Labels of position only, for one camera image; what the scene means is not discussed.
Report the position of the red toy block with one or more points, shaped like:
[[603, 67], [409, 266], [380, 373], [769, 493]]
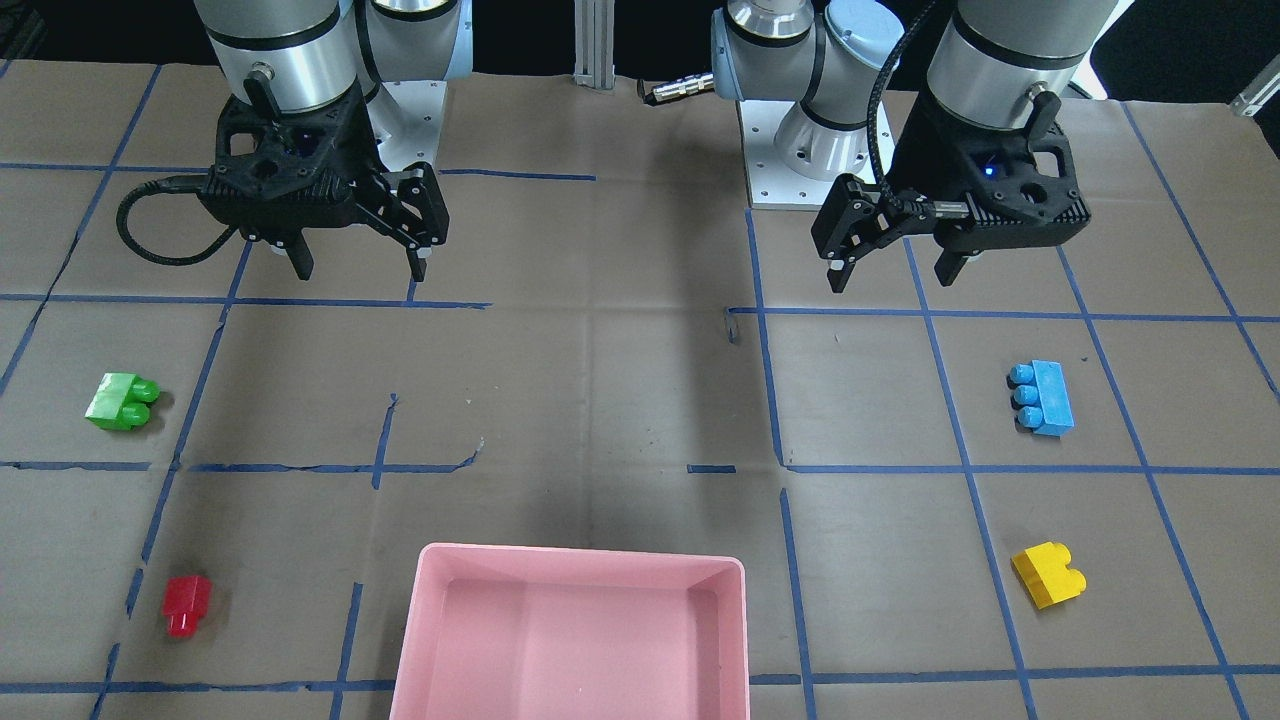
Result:
[[186, 602]]

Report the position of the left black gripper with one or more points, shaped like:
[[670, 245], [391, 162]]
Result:
[[923, 150]]

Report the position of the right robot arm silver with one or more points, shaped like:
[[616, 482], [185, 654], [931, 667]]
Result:
[[312, 51]]

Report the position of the pink plastic box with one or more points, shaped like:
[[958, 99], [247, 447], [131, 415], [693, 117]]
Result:
[[506, 632]]

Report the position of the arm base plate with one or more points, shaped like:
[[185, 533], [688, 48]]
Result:
[[800, 180], [407, 118]]

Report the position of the blue toy block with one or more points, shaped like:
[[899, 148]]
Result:
[[1040, 394]]

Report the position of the yellow toy block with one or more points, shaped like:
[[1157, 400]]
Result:
[[1048, 575]]

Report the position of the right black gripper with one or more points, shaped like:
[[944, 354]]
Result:
[[366, 166]]

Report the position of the aluminium frame post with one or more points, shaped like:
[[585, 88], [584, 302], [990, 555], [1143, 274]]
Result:
[[593, 65]]

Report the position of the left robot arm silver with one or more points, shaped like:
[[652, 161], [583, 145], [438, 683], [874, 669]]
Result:
[[992, 60]]

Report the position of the green toy block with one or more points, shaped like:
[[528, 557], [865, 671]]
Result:
[[122, 401]]

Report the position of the metal cable connector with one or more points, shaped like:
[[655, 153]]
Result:
[[660, 94]]

